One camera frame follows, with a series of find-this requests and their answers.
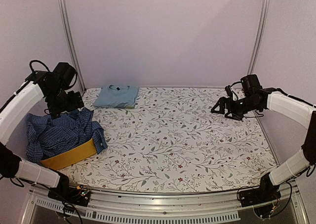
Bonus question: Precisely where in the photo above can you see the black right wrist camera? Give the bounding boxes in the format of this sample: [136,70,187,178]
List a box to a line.
[240,74,262,97]

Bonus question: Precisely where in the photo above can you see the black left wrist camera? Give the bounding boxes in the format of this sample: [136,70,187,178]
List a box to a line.
[53,62,78,90]

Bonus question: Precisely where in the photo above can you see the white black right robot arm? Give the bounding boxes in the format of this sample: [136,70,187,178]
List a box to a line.
[210,85,316,189]

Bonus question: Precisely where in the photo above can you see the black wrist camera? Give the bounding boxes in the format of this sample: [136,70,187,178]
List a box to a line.
[240,74,262,97]
[53,62,78,90]

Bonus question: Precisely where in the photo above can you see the left aluminium frame post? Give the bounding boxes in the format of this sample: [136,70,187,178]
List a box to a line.
[57,0,86,92]

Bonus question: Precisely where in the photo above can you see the right aluminium frame post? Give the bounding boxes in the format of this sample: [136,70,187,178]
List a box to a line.
[246,0,270,75]

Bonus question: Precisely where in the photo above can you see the blue checkered shirt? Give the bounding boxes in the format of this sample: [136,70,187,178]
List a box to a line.
[26,107,108,163]

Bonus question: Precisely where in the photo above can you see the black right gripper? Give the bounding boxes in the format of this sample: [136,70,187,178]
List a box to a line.
[211,96,260,121]

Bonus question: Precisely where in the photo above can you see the yellow laundry basket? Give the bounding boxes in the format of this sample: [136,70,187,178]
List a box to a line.
[40,138,97,170]

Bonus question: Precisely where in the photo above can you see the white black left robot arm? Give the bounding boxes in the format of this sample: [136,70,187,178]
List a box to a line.
[0,71,74,201]

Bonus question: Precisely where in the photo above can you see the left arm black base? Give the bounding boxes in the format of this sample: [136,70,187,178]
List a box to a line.
[48,183,91,207]

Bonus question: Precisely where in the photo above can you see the floral patterned table cloth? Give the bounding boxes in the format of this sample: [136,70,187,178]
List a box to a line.
[61,88,277,193]

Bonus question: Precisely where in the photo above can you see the dark blue garment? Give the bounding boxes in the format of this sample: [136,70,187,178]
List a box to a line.
[68,109,79,120]

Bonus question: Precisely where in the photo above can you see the light blue t-shirt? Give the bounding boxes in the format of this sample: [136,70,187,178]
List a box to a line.
[93,85,139,109]

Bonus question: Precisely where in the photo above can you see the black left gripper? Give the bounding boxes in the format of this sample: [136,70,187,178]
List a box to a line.
[47,84,84,119]

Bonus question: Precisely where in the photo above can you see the aluminium frame post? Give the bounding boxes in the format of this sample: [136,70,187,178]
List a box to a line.
[57,0,86,92]
[246,0,270,75]

